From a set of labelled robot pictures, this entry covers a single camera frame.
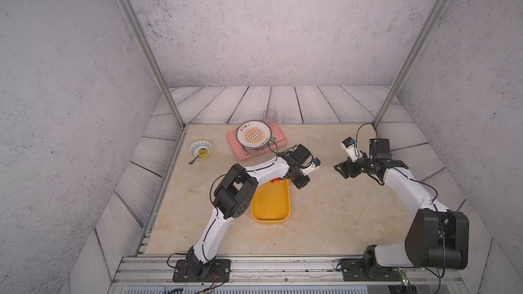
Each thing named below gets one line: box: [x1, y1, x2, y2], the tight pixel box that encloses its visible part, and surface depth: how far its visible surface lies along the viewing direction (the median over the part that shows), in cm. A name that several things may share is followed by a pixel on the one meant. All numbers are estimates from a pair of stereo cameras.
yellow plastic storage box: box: [250, 178, 291, 224], surface depth 91 cm
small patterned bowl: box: [188, 139, 213, 160], surface depth 110 cm
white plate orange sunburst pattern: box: [236, 119, 273, 150], surface depth 117 cm
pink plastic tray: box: [226, 123, 288, 162], surface depth 113 cm
